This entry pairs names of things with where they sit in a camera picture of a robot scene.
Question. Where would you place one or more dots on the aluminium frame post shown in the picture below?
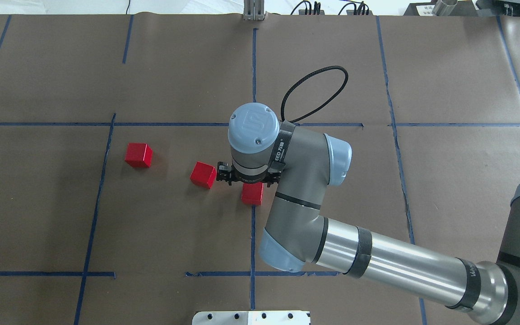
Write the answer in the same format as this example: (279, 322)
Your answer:
(254, 10)

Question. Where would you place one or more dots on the metal cup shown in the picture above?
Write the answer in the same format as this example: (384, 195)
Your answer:
(444, 7)

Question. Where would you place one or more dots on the red block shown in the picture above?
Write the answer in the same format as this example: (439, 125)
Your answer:
(252, 193)
(203, 175)
(139, 155)

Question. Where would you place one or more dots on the white camera pole base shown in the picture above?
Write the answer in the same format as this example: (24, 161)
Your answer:
(271, 317)

